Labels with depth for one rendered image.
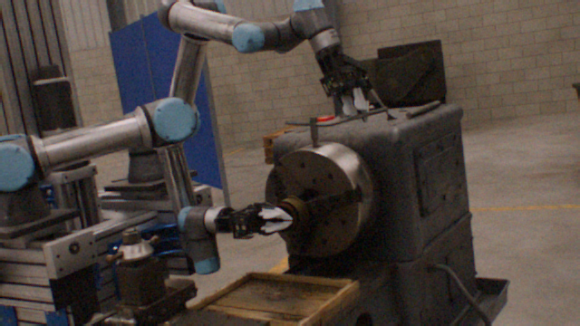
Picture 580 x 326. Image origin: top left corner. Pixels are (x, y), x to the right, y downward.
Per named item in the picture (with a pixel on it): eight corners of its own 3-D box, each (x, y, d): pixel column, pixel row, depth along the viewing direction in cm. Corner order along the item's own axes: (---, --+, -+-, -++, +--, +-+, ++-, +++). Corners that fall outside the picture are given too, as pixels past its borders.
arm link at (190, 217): (197, 230, 187) (192, 202, 185) (225, 231, 180) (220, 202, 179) (178, 238, 180) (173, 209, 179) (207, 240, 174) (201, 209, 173)
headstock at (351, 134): (362, 206, 257) (349, 111, 251) (478, 207, 230) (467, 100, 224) (278, 254, 209) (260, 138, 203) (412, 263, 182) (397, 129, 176)
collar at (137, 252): (136, 249, 142) (133, 236, 141) (161, 251, 137) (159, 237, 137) (108, 261, 135) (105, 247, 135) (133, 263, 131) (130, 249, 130)
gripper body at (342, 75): (327, 100, 166) (307, 58, 166) (343, 95, 173) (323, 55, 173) (350, 88, 161) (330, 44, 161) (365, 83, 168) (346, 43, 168)
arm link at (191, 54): (144, 132, 223) (173, -15, 194) (179, 125, 233) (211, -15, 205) (164, 151, 217) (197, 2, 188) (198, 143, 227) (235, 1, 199)
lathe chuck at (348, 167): (285, 240, 198) (278, 140, 191) (376, 254, 180) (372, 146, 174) (267, 249, 190) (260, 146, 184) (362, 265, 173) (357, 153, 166)
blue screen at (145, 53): (111, 182, 1019) (82, 34, 982) (159, 172, 1054) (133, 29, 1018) (194, 223, 655) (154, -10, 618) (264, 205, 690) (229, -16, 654)
